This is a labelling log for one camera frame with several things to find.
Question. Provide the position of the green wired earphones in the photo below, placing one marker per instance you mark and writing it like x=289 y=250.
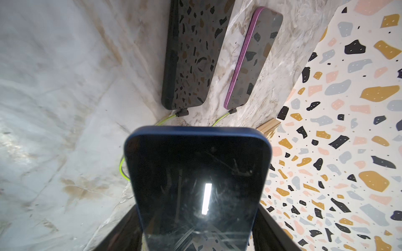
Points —
x=147 y=147
x=229 y=112

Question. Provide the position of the wooden chessboard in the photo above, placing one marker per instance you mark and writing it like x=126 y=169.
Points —
x=269 y=128

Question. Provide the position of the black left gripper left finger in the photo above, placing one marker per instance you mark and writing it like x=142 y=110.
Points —
x=126 y=235

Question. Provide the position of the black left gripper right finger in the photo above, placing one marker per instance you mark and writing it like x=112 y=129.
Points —
x=268 y=235

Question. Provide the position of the black smartphone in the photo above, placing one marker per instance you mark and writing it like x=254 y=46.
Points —
x=195 y=38
x=260 y=37
x=207 y=196

